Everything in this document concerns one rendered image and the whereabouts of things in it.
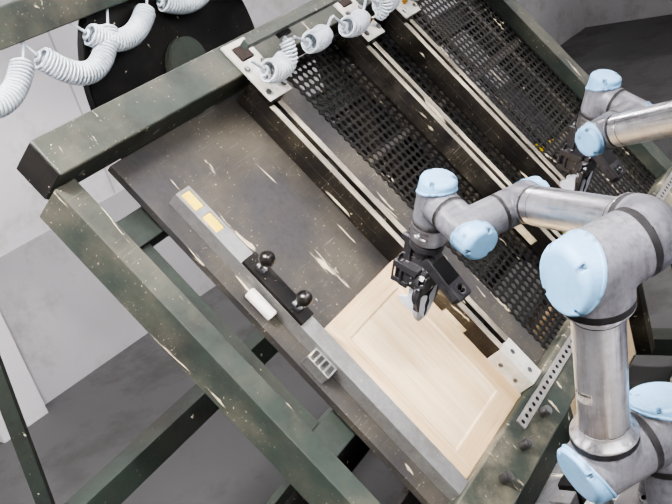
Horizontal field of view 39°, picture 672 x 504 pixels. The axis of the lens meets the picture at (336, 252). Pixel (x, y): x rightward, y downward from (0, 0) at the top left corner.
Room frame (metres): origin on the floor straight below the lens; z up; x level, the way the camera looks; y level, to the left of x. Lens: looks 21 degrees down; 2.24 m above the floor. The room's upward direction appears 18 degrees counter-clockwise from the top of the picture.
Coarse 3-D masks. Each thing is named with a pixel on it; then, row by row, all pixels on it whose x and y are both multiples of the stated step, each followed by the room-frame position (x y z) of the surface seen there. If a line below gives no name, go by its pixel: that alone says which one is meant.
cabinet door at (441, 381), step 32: (384, 288) 2.23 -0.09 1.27; (352, 320) 2.10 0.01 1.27; (384, 320) 2.15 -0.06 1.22; (416, 320) 2.20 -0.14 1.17; (448, 320) 2.24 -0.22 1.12; (352, 352) 2.02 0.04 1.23; (384, 352) 2.07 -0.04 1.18; (416, 352) 2.11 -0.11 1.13; (448, 352) 2.16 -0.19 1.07; (480, 352) 2.20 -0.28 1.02; (384, 384) 1.99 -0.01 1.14; (416, 384) 2.04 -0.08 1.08; (448, 384) 2.08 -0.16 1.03; (480, 384) 2.12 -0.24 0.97; (416, 416) 1.96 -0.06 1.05; (448, 416) 2.00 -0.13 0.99; (480, 416) 2.04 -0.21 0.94; (448, 448) 1.92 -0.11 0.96; (480, 448) 1.96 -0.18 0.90
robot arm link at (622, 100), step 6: (624, 90) 2.14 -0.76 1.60; (618, 96) 2.12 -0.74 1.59; (624, 96) 2.11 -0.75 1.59; (630, 96) 2.11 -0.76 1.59; (636, 96) 2.11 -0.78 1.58; (612, 102) 2.12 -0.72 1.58; (618, 102) 2.11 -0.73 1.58; (624, 102) 2.10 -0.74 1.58; (630, 102) 2.09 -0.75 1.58; (636, 102) 2.09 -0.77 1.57; (642, 102) 2.08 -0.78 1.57; (648, 102) 2.08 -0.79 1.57; (606, 108) 2.13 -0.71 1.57; (612, 108) 2.09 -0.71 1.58; (618, 108) 2.07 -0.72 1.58; (624, 108) 2.07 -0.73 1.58; (630, 108) 2.07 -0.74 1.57; (636, 108) 2.07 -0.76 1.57
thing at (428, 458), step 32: (192, 192) 2.16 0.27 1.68; (192, 224) 2.13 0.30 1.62; (224, 224) 2.13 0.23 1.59; (224, 256) 2.09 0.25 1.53; (256, 288) 2.05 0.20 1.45; (288, 320) 2.01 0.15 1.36; (352, 384) 1.94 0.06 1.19; (384, 416) 1.90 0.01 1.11; (416, 448) 1.86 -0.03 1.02; (448, 480) 1.83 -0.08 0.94
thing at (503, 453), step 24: (648, 192) 3.19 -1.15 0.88; (552, 360) 2.26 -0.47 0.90; (552, 384) 2.19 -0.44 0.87; (552, 408) 2.12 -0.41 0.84; (504, 432) 1.99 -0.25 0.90; (528, 432) 2.03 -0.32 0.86; (552, 432) 2.06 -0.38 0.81; (504, 456) 1.94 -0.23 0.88; (528, 456) 1.97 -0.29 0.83; (480, 480) 1.86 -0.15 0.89
